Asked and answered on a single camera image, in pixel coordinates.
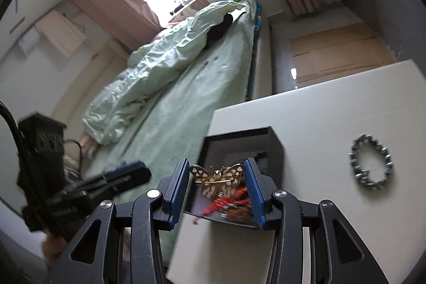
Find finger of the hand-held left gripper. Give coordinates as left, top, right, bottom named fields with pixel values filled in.
left=71, top=162, right=152, bottom=200

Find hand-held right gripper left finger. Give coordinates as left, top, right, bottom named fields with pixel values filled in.
left=43, top=158, right=190, bottom=284

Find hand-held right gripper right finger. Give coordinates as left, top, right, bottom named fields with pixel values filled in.
left=244, top=158, right=390, bottom=284

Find brown beaded bracelet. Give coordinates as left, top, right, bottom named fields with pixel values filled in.
left=224, top=203, right=258, bottom=224

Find gold butterfly hair clip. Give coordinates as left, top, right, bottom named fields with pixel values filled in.
left=190, top=163, right=245, bottom=200

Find red beaded bracelet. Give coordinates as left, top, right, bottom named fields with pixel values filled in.
left=199, top=195, right=251, bottom=219

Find dark box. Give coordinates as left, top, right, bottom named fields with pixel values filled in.
left=181, top=126, right=285, bottom=231

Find person's left hand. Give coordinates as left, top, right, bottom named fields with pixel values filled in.
left=42, top=232, right=72, bottom=266

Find pink pillow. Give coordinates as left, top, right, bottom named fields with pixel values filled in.
left=80, top=134, right=101, bottom=156

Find cream headboard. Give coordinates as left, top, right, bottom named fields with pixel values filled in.
left=50, top=46, right=134, bottom=138

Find green bed sheet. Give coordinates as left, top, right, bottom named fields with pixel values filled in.
left=90, top=0, right=259, bottom=258

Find light green quilt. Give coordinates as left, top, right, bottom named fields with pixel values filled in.
left=81, top=0, right=251, bottom=145

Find white side table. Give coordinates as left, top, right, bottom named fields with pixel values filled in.
left=166, top=59, right=426, bottom=284

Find blue patterned mattress cover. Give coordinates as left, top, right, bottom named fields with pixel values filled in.
left=247, top=2, right=264, bottom=99

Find flat cardboard sheet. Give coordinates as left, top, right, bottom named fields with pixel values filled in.
left=288, top=22, right=405, bottom=90

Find black cloth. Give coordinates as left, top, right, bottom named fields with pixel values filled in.
left=208, top=14, right=234, bottom=41

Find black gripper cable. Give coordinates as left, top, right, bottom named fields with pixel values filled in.
left=0, top=100, right=29, bottom=178

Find silver chunky bracelet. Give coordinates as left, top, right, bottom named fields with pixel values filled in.
left=348, top=134, right=394, bottom=188

